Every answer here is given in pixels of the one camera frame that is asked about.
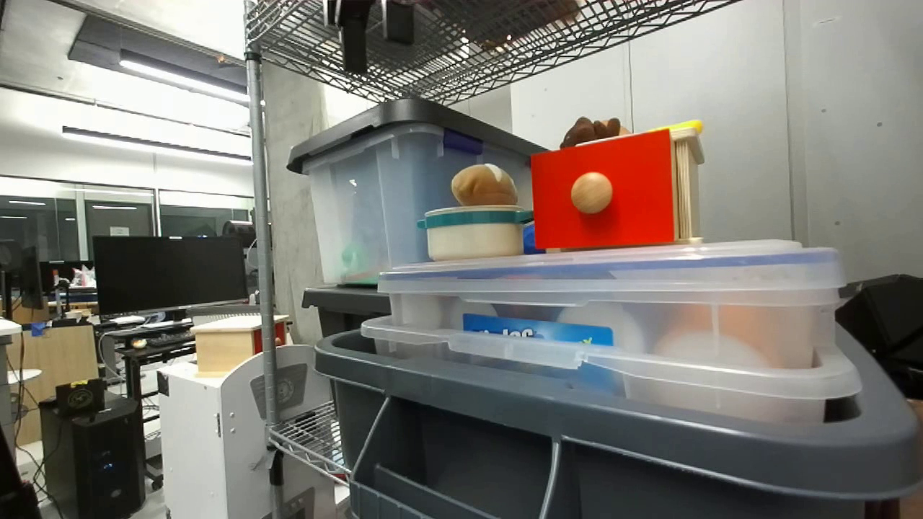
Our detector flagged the tan bread roll plushy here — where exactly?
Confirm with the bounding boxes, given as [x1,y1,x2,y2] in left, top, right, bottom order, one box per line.
[448,161,523,212]

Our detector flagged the cream bowl teal rim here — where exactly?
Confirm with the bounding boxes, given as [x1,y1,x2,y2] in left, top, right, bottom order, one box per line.
[416,206,533,266]

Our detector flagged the clear storage bin gray lid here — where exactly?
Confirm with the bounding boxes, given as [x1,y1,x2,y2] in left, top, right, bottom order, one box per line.
[287,96,546,292]

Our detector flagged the dark gray tote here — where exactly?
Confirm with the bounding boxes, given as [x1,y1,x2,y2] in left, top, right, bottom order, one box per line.
[300,287,399,340]

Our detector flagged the wooden box red drawer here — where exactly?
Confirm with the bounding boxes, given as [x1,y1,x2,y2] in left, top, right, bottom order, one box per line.
[529,119,706,253]

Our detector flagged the brown plush toy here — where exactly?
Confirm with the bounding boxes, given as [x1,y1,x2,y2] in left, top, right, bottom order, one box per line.
[559,117,626,150]

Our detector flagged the clear container blue latches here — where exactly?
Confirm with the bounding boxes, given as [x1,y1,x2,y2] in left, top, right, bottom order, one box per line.
[375,239,849,373]

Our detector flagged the light wooden box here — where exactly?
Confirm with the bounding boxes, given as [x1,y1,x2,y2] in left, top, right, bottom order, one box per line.
[191,311,292,379]

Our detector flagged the gray plastic tote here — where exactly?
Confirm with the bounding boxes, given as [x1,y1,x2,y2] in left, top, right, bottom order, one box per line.
[314,326,923,519]

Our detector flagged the clear plastic container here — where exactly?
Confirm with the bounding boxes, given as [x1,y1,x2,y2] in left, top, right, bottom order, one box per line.
[357,314,866,431]

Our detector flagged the black computer monitor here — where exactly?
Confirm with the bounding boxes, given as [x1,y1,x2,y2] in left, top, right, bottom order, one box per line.
[93,235,251,317]

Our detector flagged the white cabinet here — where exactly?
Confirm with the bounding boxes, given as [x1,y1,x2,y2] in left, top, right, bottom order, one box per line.
[157,343,341,519]

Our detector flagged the ceiling light strip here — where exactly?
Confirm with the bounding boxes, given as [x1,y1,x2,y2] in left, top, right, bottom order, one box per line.
[114,53,255,106]
[62,125,255,166]

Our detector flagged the light wooden panel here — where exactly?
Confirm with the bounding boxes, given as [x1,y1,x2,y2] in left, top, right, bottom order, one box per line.
[14,326,101,448]

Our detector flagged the black speaker box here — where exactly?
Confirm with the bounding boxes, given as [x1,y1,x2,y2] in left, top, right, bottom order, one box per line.
[37,379,148,519]

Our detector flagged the chrome wire shelf rack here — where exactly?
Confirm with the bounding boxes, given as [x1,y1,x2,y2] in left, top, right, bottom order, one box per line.
[241,0,745,519]

